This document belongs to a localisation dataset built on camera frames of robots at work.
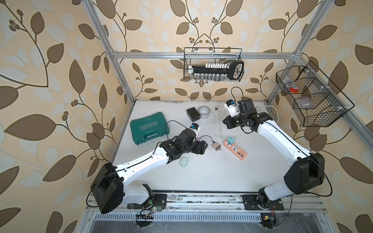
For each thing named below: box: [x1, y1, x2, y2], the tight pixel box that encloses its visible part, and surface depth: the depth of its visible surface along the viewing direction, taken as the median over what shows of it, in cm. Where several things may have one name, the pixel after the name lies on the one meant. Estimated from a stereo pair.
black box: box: [186, 106, 201, 123], surface depth 110 cm
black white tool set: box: [187, 60, 245, 81], surface depth 86 cm
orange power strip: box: [222, 139, 248, 162], surface depth 93 cm
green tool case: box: [129, 111, 170, 146], surface depth 101 cm
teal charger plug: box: [227, 136, 236, 146], surface depth 93 cm
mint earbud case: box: [179, 156, 188, 168], surface depth 89 cm
